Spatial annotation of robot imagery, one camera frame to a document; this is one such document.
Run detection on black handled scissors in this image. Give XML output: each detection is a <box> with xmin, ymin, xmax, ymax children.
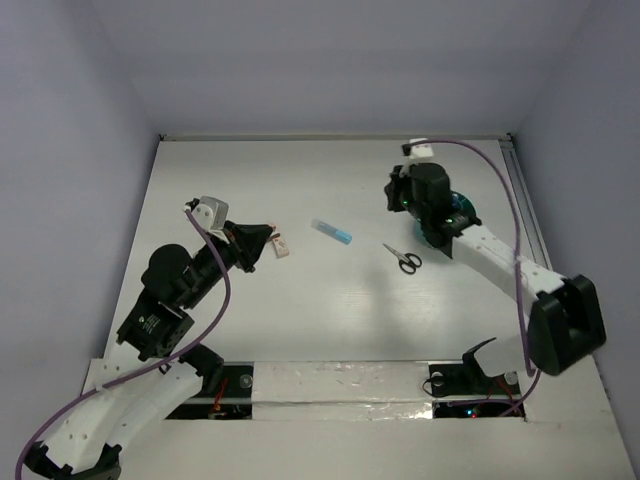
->
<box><xmin>383</xmin><ymin>243</ymin><xmax>423</xmax><ymax>275</ymax></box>

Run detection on blue highlighter marker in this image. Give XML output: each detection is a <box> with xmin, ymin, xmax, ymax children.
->
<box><xmin>311</xmin><ymin>219</ymin><xmax>352</xmax><ymax>245</ymax></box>

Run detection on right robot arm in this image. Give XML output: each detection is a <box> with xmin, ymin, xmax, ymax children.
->
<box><xmin>384</xmin><ymin>162</ymin><xmax>607</xmax><ymax>376</ymax></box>

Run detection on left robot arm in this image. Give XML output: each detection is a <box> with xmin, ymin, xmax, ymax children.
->
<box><xmin>14</xmin><ymin>221</ymin><xmax>274</xmax><ymax>479</ymax></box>

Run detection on teal round organizer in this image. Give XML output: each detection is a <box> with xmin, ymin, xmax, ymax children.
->
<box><xmin>413</xmin><ymin>191</ymin><xmax>477</xmax><ymax>248</ymax></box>

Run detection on white staple box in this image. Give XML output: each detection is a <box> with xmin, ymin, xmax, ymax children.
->
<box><xmin>272</xmin><ymin>236</ymin><xmax>290</xmax><ymax>259</ymax></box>

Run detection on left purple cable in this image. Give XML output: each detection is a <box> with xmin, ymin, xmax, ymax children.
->
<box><xmin>13</xmin><ymin>207</ymin><xmax>232</xmax><ymax>480</ymax></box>

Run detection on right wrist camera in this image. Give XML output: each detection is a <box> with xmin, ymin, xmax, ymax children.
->
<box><xmin>401</xmin><ymin>138</ymin><xmax>434</xmax><ymax>160</ymax></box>

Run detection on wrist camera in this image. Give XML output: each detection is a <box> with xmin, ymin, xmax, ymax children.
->
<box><xmin>183</xmin><ymin>196</ymin><xmax>229</xmax><ymax>242</ymax></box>
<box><xmin>401</xmin><ymin>138</ymin><xmax>434</xmax><ymax>160</ymax></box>

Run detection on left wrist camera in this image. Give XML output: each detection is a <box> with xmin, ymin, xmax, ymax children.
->
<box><xmin>183</xmin><ymin>196</ymin><xmax>229</xmax><ymax>242</ymax></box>

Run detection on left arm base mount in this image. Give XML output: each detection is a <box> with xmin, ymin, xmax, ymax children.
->
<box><xmin>166</xmin><ymin>345</ymin><xmax>254</xmax><ymax>420</ymax></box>

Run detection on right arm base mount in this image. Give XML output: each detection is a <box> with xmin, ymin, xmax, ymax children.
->
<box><xmin>421</xmin><ymin>337</ymin><xmax>525</xmax><ymax>419</ymax></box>

